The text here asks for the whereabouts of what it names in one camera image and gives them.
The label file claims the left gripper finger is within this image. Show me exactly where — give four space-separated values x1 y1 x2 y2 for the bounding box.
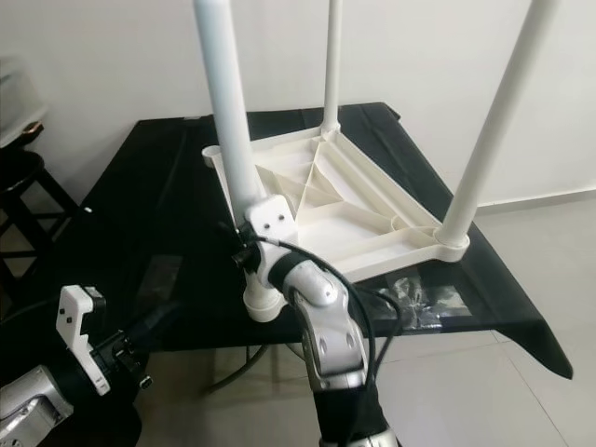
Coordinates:
132 303 187 350

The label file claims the white plastic table leg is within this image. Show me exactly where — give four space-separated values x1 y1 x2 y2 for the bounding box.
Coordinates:
438 0 562 248
191 0 266 220
321 0 344 136

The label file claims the black stool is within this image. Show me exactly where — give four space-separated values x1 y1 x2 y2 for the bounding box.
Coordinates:
0 140 85 262

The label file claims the translucent grey plastic container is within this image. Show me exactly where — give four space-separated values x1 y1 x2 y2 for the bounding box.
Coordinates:
0 56 52 145

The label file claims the metal table support leg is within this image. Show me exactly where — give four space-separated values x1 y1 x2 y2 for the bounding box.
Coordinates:
205 349 271 392

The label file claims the clear plastic bag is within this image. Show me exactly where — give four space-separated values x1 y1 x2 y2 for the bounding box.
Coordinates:
382 277 471 327

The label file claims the black tablecloth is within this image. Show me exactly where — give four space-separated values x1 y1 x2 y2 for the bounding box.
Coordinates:
0 102 574 447

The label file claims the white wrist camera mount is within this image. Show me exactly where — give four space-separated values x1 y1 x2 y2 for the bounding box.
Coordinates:
247 194 299 276
56 284 113 397

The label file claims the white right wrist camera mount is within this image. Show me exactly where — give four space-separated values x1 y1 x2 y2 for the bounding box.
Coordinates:
247 194 299 276

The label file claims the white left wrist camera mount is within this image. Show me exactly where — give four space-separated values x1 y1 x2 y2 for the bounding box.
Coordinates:
56 284 113 397

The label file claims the white plastic table top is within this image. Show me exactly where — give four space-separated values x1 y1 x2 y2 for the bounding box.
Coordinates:
202 126 471 324

